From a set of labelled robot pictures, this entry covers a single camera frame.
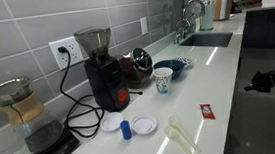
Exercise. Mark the pale bluish container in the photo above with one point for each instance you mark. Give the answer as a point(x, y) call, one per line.
point(207, 15)

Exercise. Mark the kitchen sink basin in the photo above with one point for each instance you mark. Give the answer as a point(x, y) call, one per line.
point(206, 41)

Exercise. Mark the white round plastic lid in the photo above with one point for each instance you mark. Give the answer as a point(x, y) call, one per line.
point(111, 122)
point(143, 124)

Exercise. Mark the white light switch plate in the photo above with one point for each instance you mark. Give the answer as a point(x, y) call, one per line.
point(144, 25)

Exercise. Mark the tall chrome faucet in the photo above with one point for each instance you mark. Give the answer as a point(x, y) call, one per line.
point(184, 14)

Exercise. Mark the small blue cylinder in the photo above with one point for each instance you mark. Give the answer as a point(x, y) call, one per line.
point(125, 131)

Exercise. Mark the dark island cabinet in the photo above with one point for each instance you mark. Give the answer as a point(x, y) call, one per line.
point(267, 27)

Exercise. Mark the glass pour-over coffee maker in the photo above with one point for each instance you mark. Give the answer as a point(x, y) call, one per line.
point(23, 110)

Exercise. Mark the small chrome faucet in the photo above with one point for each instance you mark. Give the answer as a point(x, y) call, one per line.
point(178, 33)

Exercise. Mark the red ketchup packet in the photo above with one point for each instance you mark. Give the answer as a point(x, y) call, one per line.
point(207, 111)

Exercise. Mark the upright wooden board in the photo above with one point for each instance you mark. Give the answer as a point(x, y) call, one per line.
point(223, 2)

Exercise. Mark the blue bowl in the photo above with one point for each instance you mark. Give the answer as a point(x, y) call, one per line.
point(177, 66)

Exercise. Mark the white wall power outlet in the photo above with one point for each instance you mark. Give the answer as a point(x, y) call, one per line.
point(71, 51)

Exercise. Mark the black coffee grinder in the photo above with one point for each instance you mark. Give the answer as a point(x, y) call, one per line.
point(106, 83)

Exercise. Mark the glass coffee bean jar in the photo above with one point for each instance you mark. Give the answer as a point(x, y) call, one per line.
point(137, 70)

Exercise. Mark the patterned paper cup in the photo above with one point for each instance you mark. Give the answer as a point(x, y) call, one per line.
point(163, 81)

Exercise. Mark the cream plastic spoon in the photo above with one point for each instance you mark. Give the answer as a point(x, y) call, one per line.
point(178, 142)
point(182, 135)

